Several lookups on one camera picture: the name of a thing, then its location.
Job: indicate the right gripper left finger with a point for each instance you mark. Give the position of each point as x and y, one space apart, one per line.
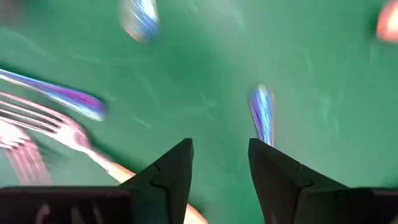
168 186

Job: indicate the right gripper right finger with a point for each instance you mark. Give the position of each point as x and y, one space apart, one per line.
280 186

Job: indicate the iridescent rainbow fork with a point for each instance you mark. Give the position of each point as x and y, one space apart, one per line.
141 18
71 99
262 115

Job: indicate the green table mat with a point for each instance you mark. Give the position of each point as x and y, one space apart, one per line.
202 77

